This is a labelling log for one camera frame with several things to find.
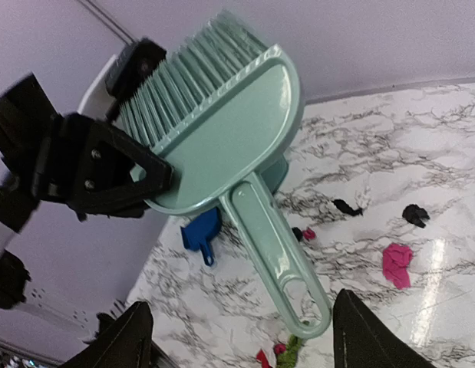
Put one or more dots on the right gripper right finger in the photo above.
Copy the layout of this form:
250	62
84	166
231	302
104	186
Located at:
360	339

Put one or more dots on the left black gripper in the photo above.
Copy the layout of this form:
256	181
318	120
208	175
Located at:
91	166

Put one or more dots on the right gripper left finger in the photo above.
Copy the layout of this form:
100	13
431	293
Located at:
122	342

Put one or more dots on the blue plastic dustpan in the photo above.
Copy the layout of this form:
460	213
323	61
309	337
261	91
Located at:
199	233

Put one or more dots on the teal hand brush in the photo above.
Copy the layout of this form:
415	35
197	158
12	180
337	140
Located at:
221	109

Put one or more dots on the green paper scrap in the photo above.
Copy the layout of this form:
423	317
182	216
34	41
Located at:
289	357

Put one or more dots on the pink paper scrap centre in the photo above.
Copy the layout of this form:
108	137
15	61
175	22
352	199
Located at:
395	261

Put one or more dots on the black and pink paper scrap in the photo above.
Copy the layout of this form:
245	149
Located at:
303	234

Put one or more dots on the black and white paper scrap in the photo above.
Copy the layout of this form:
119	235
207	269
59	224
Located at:
345	208

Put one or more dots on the black paper scrap right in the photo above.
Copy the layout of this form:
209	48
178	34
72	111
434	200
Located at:
415	215

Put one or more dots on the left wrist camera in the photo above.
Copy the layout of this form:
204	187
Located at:
119	79

